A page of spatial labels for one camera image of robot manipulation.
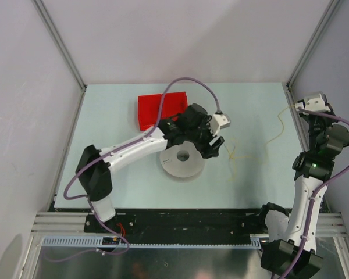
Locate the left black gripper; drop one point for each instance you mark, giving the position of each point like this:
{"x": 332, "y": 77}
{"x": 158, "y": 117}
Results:
{"x": 207, "y": 150}

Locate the red two-compartment bin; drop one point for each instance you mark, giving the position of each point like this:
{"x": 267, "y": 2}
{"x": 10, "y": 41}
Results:
{"x": 148, "y": 107}

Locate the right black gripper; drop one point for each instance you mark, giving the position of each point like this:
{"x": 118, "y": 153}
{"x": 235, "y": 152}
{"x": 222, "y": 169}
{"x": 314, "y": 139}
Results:
{"x": 307, "y": 117}

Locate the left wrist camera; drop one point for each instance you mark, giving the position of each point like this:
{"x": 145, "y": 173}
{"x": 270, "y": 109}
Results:
{"x": 218, "y": 122}

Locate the aluminium frame post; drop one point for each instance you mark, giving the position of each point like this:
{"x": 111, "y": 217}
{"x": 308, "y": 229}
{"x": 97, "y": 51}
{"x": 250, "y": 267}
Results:
{"x": 58, "y": 41}
{"x": 314, "y": 40}

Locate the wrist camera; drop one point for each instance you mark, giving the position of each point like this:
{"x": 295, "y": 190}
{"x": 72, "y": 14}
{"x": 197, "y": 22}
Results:
{"x": 316, "y": 102}
{"x": 218, "y": 122}

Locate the white plastic spool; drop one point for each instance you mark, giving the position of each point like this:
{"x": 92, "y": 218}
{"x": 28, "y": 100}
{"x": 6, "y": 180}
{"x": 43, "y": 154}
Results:
{"x": 182, "y": 162}

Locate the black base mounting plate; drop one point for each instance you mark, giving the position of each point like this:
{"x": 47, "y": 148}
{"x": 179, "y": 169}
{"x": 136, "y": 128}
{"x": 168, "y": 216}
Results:
{"x": 182, "y": 226}

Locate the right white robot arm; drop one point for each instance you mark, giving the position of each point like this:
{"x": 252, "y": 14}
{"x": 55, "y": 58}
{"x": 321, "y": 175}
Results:
{"x": 291, "y": 250}

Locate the right aluminium frame post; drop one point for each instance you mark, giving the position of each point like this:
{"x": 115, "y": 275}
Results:
{"x": 314, "y": 40}

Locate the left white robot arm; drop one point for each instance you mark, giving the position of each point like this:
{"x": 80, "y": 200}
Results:
{"x": 97, "y": 166}

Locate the left aluminium frame post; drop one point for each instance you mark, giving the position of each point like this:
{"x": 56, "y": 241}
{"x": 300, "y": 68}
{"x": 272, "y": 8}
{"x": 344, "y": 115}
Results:
{"x": 58, "y": 41}

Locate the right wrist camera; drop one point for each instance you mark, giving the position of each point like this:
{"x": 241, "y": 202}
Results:
{"x": 316, "y": 102}

